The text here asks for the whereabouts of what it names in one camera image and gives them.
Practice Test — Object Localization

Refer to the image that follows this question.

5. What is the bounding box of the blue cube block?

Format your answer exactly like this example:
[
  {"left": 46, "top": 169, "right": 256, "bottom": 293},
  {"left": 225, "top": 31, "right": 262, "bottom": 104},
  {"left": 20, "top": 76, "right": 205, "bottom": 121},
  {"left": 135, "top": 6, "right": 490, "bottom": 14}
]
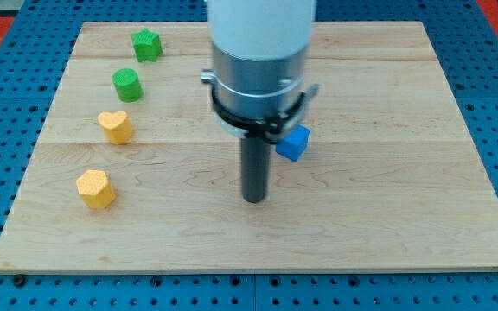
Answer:
[{"left": 275, "top": 125, "right": 310, "bottom": 162}]

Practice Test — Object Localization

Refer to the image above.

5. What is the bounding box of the light wooden board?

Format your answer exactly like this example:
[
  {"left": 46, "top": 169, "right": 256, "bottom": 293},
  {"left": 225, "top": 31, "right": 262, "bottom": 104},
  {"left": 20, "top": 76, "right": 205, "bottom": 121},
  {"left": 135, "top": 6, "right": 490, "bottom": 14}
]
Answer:
[{"left": 0, "top": 22, "right": 498, "bottom": 275}]

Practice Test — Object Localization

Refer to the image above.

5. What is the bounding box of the yellow hexagon block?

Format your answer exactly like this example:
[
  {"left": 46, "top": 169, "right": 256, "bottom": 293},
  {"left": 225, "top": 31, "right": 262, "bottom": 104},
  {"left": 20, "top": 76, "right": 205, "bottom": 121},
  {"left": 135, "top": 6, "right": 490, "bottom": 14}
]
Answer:
[{"left": 76, "top": 169, "right": 116, "bottom": 209}]

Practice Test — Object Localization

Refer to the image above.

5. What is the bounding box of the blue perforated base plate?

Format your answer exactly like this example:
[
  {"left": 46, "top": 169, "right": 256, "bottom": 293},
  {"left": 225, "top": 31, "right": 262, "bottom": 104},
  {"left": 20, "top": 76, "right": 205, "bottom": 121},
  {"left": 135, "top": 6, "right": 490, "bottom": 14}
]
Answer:
[{"left": 0, "top": 0, "right": 498, "bottom": 310}]

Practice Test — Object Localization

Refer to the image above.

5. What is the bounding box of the black cable clamp ring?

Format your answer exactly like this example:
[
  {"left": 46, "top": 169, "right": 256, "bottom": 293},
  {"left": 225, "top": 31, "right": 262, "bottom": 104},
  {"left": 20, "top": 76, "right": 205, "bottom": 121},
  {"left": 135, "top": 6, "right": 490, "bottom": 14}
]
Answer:
[{"left": 209, "top": 86, "right": 309, "bottom": 145}]

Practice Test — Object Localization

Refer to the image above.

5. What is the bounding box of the green cylinder block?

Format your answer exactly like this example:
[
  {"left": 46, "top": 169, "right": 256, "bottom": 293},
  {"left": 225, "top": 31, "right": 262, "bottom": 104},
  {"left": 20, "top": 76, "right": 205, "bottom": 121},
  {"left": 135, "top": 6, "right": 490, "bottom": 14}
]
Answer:
[{"left": 112, "top": 68, "right": 144, "bottom": 103}]

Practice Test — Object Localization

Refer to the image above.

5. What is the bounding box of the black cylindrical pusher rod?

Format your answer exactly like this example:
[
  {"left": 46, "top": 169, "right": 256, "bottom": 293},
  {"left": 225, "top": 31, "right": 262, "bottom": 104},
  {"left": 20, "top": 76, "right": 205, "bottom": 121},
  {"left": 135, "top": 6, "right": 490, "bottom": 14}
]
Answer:
[{"left": 240, "top": 137, "right": 271, "bottom": 203}]

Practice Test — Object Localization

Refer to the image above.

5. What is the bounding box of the yellow heart block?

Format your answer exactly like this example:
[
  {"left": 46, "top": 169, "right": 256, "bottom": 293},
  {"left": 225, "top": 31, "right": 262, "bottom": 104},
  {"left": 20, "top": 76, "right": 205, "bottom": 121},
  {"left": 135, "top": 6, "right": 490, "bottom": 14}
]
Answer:
[{"left": 98, "top": 111, "right": 133, "bottom": 145}]

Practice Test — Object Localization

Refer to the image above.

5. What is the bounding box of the green star block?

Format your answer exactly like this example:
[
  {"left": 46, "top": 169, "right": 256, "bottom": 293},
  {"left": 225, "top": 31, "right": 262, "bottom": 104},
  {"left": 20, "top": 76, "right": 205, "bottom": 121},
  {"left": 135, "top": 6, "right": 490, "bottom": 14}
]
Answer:
[{"left": 131, "top": 29, "right": 163, "bottom": 62}]

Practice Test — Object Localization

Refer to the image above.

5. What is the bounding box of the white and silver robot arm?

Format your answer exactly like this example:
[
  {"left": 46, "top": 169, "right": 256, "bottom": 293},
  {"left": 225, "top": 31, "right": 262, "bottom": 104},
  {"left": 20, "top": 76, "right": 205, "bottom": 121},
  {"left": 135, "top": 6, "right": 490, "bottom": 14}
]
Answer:
[{"left": 201, "top": 0, "right": 317, "bottom": 143}]

